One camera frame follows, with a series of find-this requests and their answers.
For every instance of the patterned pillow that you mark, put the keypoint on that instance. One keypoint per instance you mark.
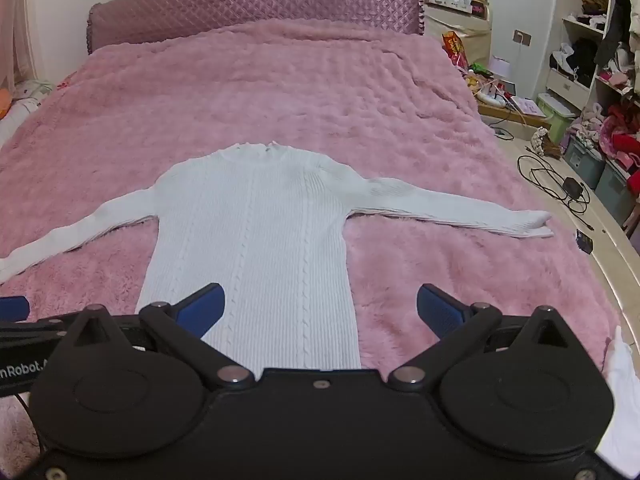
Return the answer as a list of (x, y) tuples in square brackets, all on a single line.
[(22, 105)]

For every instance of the black power adapter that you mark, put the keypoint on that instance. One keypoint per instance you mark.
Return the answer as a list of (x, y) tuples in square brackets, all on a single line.
[(573, 187)]

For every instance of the white knit sweater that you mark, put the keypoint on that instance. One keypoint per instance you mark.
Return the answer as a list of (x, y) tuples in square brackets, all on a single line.
[(250, 230)]

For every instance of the small black box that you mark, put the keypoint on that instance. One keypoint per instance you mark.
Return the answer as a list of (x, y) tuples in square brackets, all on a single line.
[(584, 241)]

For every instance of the pile of red clothes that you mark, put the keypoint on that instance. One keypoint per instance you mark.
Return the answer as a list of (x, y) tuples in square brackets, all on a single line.
[(622, 135)]

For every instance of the white paper bag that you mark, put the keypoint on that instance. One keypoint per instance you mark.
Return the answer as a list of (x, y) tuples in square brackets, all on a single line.
[(499, 67)]

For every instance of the green lidded storage bin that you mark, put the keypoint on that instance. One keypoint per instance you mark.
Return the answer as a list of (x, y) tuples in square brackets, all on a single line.
[(555, 117)]

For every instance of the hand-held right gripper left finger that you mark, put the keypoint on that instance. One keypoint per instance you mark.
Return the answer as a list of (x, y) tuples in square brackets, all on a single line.
[(202, 310)]

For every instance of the white open shelf unit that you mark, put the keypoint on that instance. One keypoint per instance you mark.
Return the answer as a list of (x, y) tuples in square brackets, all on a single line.
[(575, 82)]

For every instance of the pink fluffy blanket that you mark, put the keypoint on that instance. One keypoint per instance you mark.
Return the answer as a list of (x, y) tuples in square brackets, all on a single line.
[(250, 90)]

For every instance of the cream bedside cabinet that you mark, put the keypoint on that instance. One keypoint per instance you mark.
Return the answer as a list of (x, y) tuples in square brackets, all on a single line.
[(465, 25)]

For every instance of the dried flower bouquet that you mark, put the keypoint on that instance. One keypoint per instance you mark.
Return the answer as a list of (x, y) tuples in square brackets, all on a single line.
[(542, 142)]

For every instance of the white cloth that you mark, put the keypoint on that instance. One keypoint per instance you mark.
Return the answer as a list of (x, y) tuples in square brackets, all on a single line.
[(622, 385)]

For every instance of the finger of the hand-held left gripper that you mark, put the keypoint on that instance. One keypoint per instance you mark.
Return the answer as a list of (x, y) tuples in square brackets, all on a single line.
[(14, 307)]

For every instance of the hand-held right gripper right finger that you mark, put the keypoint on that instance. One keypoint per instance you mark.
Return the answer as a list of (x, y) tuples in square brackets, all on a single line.
[(440, 310)]

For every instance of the wall outlet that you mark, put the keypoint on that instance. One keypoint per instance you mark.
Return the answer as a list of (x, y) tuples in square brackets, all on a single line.
[(523, 38)]

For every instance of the black hanging garment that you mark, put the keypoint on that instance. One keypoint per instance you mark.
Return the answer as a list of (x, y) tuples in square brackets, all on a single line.
[(617, 15)]

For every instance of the white power strip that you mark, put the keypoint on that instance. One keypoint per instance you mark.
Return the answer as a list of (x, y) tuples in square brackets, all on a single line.
[(490, 97)]

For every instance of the grey storage bin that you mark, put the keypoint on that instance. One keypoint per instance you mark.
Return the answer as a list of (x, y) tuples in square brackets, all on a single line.
[(614, 192), (585, 162)]

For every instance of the red snack bag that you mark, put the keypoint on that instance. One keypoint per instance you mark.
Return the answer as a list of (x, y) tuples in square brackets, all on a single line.
[(454, 47)]

